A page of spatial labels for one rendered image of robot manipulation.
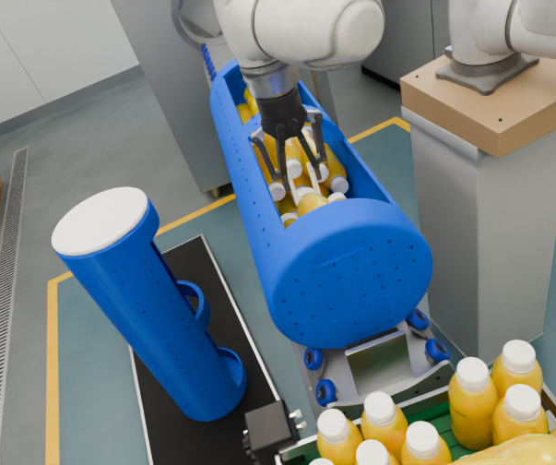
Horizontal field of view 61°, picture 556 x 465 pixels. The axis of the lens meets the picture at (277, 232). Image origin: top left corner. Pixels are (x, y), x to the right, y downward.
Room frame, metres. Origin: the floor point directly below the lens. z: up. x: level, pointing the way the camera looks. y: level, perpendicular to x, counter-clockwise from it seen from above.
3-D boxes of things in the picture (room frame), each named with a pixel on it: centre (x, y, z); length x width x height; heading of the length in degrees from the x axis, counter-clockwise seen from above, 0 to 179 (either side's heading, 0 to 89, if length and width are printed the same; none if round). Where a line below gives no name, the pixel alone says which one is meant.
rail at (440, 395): (0.37, -0.08, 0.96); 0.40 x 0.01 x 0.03; 90
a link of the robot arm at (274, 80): (0.76, -0.08, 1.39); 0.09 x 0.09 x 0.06
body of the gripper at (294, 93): (0.76, -0.08, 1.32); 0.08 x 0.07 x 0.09; 91
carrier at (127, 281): (1.14, 0.45, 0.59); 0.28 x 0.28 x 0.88
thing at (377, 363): (0.45, -0.08, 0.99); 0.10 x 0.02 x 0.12; 90
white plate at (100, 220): (1.14, 0.45, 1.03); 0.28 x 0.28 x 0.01
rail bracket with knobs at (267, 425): (0.40, 0.12, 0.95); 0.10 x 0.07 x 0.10; 90
